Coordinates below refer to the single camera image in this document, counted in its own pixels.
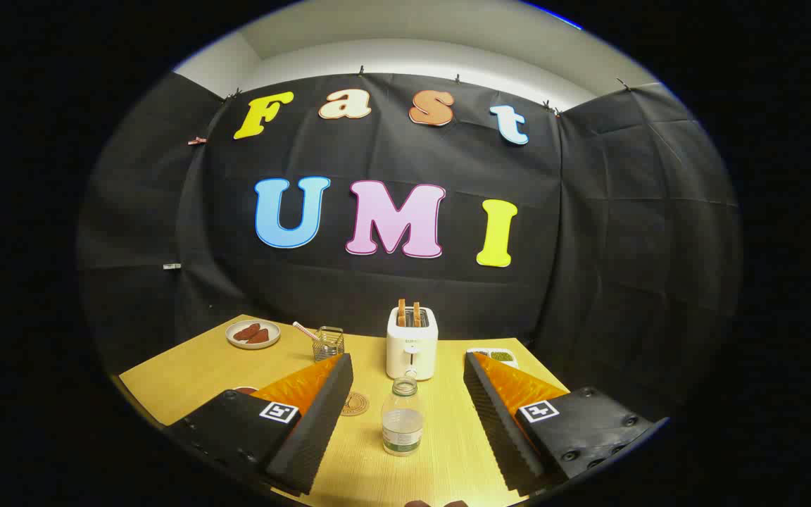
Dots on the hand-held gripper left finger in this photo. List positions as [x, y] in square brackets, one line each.
[321, 422]

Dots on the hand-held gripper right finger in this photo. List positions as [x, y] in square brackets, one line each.
[500, 422]

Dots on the round wooden coaster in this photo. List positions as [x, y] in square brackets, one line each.
[356, 404]

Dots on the clear plastic juice bottle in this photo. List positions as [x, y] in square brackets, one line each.
[403, 422]

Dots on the wooden table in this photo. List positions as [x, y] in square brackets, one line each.
[441, 436]

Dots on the white divided dish with beans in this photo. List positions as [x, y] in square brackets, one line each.
[500, 357]

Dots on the striped paper straw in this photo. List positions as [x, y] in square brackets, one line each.
[303, 330]

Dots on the red-brown sausage piece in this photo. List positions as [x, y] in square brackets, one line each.
[260, 337]
[245, 332]

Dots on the white toaster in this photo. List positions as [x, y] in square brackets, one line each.
[411, 352]

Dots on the small white round plate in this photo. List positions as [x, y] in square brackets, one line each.
[236, 342]

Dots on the black backdrop cloth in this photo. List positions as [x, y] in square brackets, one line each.
[624, 246]

